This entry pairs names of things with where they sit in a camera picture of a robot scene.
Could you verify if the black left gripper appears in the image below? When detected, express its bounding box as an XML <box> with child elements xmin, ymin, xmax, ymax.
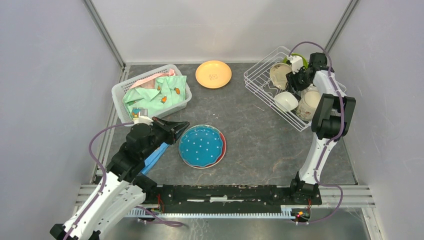
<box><xmin>141</xmin><ymin>116</ymin><xmax>190</xmax><ymax>159</ymax></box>

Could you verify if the green interior mug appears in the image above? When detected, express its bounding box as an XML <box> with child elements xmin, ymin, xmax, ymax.
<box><xmin>295</xmin><ymin>91</ymin><xmax>321</xmax><ymax>122</ymax></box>

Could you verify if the cream floral plate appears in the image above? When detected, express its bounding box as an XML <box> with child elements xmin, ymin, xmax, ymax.
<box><xmin>269</xmin><ymin>62</ymin><xmax>292</xmax><ymax>90</ymax></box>

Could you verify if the white round bowl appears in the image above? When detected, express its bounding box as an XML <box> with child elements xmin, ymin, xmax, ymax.
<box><xmin>300</xmin><ymin>84</ymin><xmax>318</xmax><ymax>98</ymax></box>

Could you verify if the lime green plate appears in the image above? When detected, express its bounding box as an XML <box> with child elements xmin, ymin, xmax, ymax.
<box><xmin>282</xmin><ymin>53</ymin><xmax>309</xmax><ymax>69</ymax></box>

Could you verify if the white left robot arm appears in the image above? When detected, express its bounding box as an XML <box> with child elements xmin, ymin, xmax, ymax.
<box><xmin>49</xmin><ymin>116</ymin><xmax>190</xmax><ymax>240</ymax></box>

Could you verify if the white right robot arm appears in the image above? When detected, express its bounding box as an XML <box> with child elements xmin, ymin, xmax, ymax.
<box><xmin>286</xmin><ymin>52</ymin><xmax>356</xmax><ymax>204</ymax></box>

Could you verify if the blue dotted plate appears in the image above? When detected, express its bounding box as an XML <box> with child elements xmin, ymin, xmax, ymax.
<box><xmin>179</xmin><ymin>126</ymin><xmax>224</xmax><ymax>168</ymax></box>

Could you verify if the teal rimmed red plate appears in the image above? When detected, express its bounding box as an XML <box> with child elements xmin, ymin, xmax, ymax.
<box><xmin>178</xmin><ymin>124</ymin><xmax>227</xmax><ymax>170</ymax></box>

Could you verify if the green printed cloth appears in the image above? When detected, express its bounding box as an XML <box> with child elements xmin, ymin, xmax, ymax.
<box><xmin>122</xmin><ymin>75</ymin><xmax>187</xmax><ymax>115</ymax></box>

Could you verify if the blue printed cloth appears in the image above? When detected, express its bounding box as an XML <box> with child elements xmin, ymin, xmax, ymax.
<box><xmin>140</xmin><ymin>143</ymin><xmax>170</xmax><ymax>175</ymax></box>

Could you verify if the pink cloth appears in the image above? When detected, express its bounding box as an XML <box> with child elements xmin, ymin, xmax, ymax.
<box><xmin>130</xmin><ymin>69</ymin><xmax>176</xmax><ymax>89</ymax></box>

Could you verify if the orange plate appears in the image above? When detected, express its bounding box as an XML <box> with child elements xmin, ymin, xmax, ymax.
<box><xmin>195</xmin><ymin>60</ymin><xmax>232</xmax><ymax>89</ymax></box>

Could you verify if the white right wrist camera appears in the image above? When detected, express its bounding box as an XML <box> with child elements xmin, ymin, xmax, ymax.
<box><xmin>286</xmin><ymin>55</ymin><xmax>304</xmax><ymax>75</ymax></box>

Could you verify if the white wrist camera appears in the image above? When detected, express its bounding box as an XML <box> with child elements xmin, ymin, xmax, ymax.
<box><xmin>286</xmin><ymin>55</ymin><xmax>304</xmax><ymax>75</ymax></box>
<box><xmin>131</xmin><ymin>107</ymin><xmax>153</xmax><ymax>125</ymax></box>

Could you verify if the white wire dish rack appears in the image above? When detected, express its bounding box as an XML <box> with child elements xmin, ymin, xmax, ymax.
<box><xmin>243</xmin><ymin>45</ymin><xmax>347</xmax><ymax>132</ymax></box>

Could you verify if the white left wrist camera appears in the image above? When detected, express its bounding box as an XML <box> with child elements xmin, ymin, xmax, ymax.
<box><xmin>131</xmin><ymin>107</ymin><xmax>153</xmax><ymax>125</ymax></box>

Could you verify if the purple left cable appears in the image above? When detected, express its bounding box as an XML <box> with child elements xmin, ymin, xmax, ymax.
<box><xmin>62</xmin><ymin>122</ymin><xmax>135</xmax><ymax>240</ymax></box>

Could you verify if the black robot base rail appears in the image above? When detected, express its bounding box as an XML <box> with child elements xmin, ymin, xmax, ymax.
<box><xmin>143</xmin><ymin>176</ymin><xmax>323</xmax><ymax>214</ymax></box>

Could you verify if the aluminium corner post right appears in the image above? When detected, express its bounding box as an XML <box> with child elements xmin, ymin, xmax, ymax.
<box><xmin>324</xmin><ymin>0</ymin><xmax>360</xmax><ymax>53</ymax></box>

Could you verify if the aluminium corner post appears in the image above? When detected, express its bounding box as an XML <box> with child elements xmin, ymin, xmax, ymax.
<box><xmin>324</xmin><ymin>0</ymin><xmax>360</xmax><ymax>53</ymax></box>
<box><xmin>82</xmin><ymin>0</ymin><xmax>126</xmax><ymax>69</ymax></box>

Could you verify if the aluminium corner post left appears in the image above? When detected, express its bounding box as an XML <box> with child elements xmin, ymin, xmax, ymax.
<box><xmin>82</xmin><ymin>0</ymin><xmax>126</xmax><ymax>69</ymax></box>

